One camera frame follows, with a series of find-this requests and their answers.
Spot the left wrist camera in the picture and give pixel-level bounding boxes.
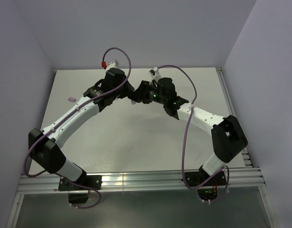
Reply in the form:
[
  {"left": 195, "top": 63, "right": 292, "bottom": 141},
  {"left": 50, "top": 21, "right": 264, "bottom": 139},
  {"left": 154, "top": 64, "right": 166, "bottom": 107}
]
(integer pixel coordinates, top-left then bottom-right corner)
[{"left": 102, "top": 59, "right": 119, "bottom": 71}]

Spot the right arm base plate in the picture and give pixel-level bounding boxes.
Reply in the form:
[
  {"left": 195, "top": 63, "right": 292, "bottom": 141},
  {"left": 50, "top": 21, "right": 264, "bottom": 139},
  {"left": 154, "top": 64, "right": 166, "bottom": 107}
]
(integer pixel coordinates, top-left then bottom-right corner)
[{"left": 185, "top": 170, "right": 227, "bottom": 203}]

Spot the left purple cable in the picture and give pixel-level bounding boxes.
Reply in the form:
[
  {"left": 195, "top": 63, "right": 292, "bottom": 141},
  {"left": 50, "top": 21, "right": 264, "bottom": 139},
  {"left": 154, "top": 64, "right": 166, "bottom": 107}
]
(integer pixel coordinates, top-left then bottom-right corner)
[{"left": 23, "top": 47, "right": 132, "bottom": 209}]

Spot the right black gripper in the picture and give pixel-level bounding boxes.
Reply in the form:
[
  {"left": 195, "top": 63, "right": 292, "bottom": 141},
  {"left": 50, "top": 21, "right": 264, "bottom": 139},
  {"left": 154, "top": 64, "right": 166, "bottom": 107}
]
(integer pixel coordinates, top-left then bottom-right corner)
[{"left": 127, "top": 80, "right": 167, "bottom": 105}]

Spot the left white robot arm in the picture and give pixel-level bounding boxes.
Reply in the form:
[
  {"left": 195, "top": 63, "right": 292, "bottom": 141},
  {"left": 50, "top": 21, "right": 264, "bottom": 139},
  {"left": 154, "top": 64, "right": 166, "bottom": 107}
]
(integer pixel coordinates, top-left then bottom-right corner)
[{"left": 28, "top": 66, "right": 134, "bottom": 190}]

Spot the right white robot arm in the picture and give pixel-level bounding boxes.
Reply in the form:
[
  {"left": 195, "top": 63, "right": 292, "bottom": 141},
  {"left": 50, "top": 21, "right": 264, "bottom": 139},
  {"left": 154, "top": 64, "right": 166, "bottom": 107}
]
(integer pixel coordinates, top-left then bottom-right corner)
[{"left": 128, "top": 77, "right": 248, "bottom": 189}]

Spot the purple cable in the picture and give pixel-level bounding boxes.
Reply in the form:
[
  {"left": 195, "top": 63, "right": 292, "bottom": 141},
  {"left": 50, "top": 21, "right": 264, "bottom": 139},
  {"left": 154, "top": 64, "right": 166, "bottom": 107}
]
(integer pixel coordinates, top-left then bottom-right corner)
[
  {"left": 157, "top": 65, "right": 230, "bottom": 205},
  {"left": 23, "top": 47, "right": 132, "bottom": 209}
]

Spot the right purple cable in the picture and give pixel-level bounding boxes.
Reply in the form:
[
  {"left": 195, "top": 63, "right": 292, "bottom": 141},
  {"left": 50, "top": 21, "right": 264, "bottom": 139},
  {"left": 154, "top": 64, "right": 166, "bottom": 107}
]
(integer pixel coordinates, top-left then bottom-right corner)
[{"left": 157, "top": 65, "right": 230, "bottom": 205}]

